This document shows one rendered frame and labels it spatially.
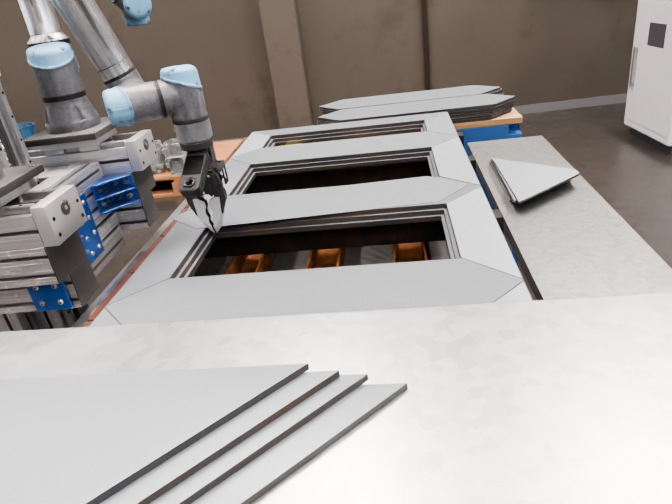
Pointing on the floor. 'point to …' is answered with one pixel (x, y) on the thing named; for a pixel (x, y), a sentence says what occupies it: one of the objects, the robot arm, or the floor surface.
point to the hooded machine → (651, 76)
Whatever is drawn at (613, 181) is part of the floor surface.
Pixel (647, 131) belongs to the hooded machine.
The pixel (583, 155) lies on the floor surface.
